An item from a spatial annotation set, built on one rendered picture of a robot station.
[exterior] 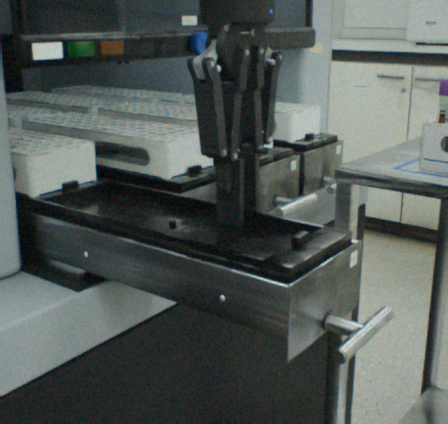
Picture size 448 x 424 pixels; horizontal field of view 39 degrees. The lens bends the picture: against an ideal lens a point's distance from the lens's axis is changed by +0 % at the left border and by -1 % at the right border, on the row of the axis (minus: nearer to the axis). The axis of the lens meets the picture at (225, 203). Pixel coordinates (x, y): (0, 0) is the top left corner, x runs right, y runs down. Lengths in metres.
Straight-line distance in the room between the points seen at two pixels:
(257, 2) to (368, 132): 2.48
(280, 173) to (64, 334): 0.43
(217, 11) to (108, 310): 0.34
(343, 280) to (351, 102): 2.51
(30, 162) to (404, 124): 2.40
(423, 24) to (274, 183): 2.08
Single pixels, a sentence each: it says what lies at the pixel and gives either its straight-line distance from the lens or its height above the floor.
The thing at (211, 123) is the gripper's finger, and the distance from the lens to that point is 0.60.
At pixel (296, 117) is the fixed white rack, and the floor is 0.86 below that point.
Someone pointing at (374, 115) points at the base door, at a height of 0.58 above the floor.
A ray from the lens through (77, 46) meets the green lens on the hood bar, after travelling 0.71.
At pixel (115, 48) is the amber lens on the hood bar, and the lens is 0.75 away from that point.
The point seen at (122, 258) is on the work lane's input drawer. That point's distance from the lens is 0.63.
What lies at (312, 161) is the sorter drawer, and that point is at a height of 0.79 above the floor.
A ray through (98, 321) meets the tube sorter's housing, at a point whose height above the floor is 0.69.
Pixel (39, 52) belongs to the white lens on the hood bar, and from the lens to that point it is 0.68.
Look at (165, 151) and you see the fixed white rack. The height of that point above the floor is 0.85.
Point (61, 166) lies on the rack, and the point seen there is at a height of 0.84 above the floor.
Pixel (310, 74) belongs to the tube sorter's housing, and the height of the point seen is 0.91.
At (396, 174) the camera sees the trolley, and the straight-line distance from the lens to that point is 0.83.
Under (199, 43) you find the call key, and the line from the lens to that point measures 0.85.
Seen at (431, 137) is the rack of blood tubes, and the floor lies 0.86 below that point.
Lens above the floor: 1.01
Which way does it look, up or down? 16 degrees down
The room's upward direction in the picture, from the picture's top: straight up
